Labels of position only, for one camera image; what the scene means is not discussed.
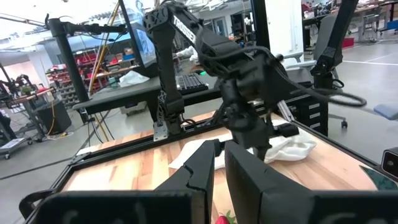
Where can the black drawer cabinet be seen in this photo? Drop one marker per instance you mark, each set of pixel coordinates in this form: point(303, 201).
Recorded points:
point(311, 115)

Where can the white plastic bag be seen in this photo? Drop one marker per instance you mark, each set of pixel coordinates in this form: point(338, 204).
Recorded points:
point(132, 79)

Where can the red strawberry with green leaves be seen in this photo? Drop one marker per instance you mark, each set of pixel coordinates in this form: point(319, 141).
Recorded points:
point(222, 220)

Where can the large shelving with red bins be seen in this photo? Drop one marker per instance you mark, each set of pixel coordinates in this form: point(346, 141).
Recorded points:
point(82, 59)

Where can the desk monitor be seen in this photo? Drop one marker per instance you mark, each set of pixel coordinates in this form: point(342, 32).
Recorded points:
point(143, 43)

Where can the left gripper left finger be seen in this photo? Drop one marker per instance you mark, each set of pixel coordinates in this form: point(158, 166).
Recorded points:
point(202, 168)

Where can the white cloth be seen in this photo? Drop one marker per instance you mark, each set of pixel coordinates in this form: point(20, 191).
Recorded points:
point(289, 149)

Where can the low wheeled cart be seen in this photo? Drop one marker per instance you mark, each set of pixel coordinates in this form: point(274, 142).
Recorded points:
point(14, 144)

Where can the black monitor pole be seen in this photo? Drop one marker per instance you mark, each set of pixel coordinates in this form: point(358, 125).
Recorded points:
point(66, 62)

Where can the silver metal bracket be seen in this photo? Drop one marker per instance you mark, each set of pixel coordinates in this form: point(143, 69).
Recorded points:
point(161, 132)

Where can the black speaker box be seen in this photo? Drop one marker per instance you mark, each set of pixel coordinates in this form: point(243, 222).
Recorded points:
point(54, 116)

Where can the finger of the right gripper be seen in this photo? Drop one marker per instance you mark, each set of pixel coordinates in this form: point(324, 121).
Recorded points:
point(268, 152)
point(261, 152)

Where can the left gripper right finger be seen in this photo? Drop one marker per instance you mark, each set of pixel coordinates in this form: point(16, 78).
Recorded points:
point(245, 177)

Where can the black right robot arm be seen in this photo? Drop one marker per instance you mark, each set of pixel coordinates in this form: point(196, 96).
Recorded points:
point(168, 62)

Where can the grey desk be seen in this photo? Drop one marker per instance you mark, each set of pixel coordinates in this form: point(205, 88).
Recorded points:
point(130, 91)

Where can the background workbench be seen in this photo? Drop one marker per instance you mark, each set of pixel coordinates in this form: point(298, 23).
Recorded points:
point(28, 95)

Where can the yellow diagonal rod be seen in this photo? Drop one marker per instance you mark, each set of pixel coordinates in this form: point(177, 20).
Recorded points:
point(102, 53)

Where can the black keyboard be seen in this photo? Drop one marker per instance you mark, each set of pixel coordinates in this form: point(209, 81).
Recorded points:
point(191, 83)

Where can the table-level camera box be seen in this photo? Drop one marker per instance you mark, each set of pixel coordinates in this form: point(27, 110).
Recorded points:
point(391, 161)

